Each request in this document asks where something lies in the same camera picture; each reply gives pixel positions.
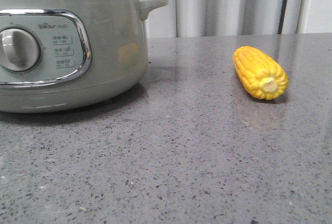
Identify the yellow corn cob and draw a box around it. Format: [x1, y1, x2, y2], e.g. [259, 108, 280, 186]
[233, 46, 289, 100]

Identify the green electric cooking pot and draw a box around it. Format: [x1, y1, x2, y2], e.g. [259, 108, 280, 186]
[1, 0, 168, 113]

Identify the grey pot control knob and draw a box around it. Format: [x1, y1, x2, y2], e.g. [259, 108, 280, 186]
[1, 28, 41, 72]

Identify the white curtain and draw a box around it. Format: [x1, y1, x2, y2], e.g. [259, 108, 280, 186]
[146, 0, 331, 38]

